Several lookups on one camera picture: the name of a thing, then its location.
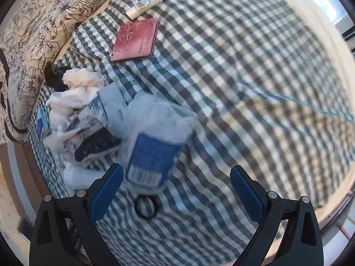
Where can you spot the white cylindrical bottle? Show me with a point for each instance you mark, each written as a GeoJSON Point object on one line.
{"type": "Point", "coordinates": [79, 178]}

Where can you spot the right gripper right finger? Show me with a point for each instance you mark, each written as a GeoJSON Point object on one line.
{"type": "Point", "coordinates": [301, 243]}

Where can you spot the black fuzzy hair scrunchie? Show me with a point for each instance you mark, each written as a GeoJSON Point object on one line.
{"type": "Point", "coordinates": [54, 76]}

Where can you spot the checkered green white cloth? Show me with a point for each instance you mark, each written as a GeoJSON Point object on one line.
{"type": "Point", "coordinates": [268, 82]}

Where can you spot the toile print pouch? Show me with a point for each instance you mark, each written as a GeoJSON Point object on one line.
{"type": "Point", "coordinates": [91, 134]}

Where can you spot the blue label dental floss jar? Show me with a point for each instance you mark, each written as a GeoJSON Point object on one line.
{"type": "Point", "coordinates": [155, 133]}

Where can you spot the white tissue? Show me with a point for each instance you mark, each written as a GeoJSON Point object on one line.
{"type": "Point", "coordinates": [83, 86]}

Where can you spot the small blue white box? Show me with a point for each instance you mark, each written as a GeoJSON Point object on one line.
{"type": "Point", "coordinates": [43, 127]}

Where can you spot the red embossed booklet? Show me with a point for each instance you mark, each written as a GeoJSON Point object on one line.
{"type": "Point", "coordinates": [135, 40]}

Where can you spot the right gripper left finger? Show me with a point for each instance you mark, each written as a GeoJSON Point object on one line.
{"type": "Point", "coordinates": [61, 223]}

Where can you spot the floral cream quilt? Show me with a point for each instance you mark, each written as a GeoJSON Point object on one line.
{"type": "Point", "coordinates": [33, 37]}

